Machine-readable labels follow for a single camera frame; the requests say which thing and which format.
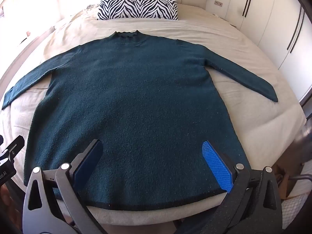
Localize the white wardrobe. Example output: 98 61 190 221
207 0 312 108

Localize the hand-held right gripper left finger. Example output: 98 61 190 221
22 139 108 234

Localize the dark teal knit sweater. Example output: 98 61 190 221
1 30 279 211

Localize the bed with beige sheet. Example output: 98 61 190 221
0 4 308 227

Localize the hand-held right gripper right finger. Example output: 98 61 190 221
175 141 283 234

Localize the zebra print pillow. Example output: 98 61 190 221
97 0 179 21

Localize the white quilted cloth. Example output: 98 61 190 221
280 171 312 234

